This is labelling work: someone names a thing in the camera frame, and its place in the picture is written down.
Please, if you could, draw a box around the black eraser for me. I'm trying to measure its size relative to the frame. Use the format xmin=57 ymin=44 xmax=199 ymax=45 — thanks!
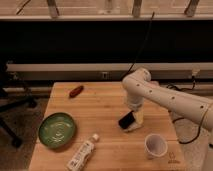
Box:
xmin=118 ymin=112 xmax=135 ymax=129

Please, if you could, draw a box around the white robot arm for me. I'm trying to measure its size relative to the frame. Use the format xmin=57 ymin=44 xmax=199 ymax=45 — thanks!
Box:
xmin=122 ymin=68 xmax=213 ymax=131

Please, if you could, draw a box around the red brown marker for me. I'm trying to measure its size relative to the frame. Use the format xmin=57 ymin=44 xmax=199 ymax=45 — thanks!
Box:
xmin=69 ymin=86 xmax=84 ymax=98

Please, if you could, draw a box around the white plastic bottle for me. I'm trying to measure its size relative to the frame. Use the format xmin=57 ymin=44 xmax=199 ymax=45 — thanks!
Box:
xmin=67 ymin=134 xmax=99 ymax=171

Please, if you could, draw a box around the green plate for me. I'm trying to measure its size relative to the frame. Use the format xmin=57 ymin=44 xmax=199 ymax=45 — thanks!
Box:
xmin=38 ymin=112 xmax=77 ymax=149

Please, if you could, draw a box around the black office chair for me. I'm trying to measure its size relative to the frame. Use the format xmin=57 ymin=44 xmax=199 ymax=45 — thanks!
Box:
xmin=0 ymin=61 xmax=38 ymax=149

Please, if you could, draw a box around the black floor cable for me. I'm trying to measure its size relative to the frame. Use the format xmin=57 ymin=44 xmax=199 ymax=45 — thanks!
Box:
xmin=164 ymin=74 xmax=204 ymax=145

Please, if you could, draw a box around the black hanging cable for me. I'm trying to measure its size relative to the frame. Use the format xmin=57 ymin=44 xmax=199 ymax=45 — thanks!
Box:
xmin=120 ymin=11 xmax=156 ymax=82

